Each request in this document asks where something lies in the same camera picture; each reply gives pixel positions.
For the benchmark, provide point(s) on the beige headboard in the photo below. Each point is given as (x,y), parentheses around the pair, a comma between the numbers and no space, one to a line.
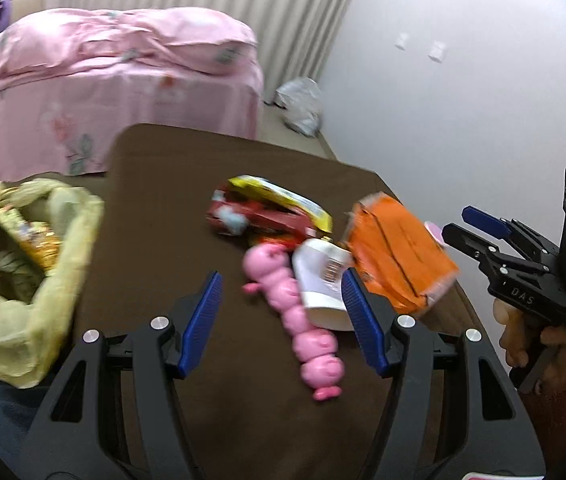
(28,5)

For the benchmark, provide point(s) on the orange packet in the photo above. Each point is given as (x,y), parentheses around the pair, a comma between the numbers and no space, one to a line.
(393,245)

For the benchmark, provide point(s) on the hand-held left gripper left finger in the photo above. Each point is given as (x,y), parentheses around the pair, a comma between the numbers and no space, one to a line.
(203,320)

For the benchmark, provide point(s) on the red snack packet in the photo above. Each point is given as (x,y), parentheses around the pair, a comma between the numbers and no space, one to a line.
(263,217)

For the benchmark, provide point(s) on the white wall outlet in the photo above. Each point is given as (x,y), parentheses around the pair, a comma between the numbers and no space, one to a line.
(437,52)
(402,41)

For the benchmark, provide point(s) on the pink covered bed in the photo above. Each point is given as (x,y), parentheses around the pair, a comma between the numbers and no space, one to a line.
(88,85)

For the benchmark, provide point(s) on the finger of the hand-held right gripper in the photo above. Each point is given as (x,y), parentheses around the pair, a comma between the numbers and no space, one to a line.
(468,241)
(485,220)

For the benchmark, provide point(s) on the white tube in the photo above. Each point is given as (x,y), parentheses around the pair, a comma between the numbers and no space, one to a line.
(313,280)

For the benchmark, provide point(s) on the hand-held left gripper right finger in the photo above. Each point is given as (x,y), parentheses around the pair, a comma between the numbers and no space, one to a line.
(363,320)

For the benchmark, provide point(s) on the yellow snack packet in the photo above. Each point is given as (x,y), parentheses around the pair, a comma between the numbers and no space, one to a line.
(288,200)

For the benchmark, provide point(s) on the person's right forearm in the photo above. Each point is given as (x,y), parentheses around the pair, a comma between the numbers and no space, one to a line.
(558,410)

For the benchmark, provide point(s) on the white plastic bag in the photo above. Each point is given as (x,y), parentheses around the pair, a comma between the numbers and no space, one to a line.
(300,105)

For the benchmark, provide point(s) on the yellow-green plastic bag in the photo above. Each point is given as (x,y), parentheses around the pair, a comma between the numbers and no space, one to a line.
(13,330)

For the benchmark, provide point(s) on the yellow orange snack wrapper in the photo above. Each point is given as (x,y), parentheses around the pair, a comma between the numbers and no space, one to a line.
(33,240)

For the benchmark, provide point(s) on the cream pleated curtain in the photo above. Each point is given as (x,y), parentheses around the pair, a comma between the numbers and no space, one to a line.
(288,0)

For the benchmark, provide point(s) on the pink caterpillar toy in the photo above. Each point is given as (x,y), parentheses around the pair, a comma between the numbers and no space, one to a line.
(313,345)

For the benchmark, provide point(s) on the person's right hand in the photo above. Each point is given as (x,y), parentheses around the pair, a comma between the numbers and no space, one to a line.
(513,340)

